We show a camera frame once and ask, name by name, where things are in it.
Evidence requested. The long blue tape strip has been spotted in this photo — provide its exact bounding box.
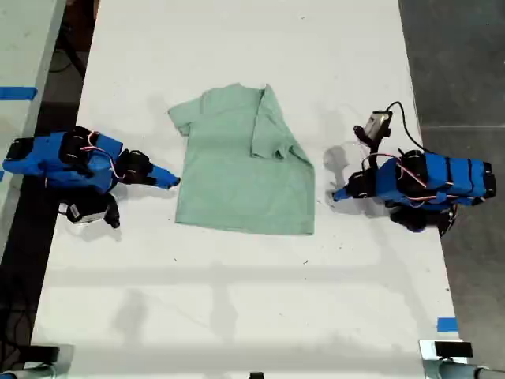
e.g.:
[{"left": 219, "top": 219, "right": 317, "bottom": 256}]
[{"left": 0, "top": 86, "right": 39, "bottom": 100}]

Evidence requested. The pale green T-shirt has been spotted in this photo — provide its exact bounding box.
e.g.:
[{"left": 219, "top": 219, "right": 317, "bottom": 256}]
[{"left": 167, "top": 82, "right": 316, "bottom": 236}]

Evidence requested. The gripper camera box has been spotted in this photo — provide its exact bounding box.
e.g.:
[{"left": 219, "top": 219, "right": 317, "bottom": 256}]
[
  {"left": 65, "top": 196, "right": 110, "bottom": 227},
  {"left": 362, "top": 111, "right": 394, "bottom": 140}
]

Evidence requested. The black floor cable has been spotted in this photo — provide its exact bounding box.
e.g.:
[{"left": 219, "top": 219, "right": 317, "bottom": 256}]
[{"left": 49, "top": 21, "right": 87, "bottom": 77}]

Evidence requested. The small black box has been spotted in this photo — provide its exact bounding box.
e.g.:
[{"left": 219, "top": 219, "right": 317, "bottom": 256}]
[
  {"left": 433, "top": 341, "right": 474, "bottom": 358},
  {"left": 28, "top": 344, "right": 61, "bottom": 362}
]

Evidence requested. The gripper camera stalk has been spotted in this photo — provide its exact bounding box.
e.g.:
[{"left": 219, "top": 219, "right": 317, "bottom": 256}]
[
  {"left": 105, "top": 194, "right": 121, "bottom": 230},
  {"left": 353, "top": 125, "right": 380, "bottom": 159}
]

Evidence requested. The pale side table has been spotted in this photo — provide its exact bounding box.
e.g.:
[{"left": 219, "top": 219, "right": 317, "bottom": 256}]
[{"left": 0, "top": 0, "right": 69, "bottom": 256}]

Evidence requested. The metal table clamp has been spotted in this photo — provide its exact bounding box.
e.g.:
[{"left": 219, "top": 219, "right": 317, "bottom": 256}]
[
  {"left": 0, "top": 343, "right": 76, "bottom": 379},
  {"left": 418, "top": 339, "right": 505, "bottom": 379}
]

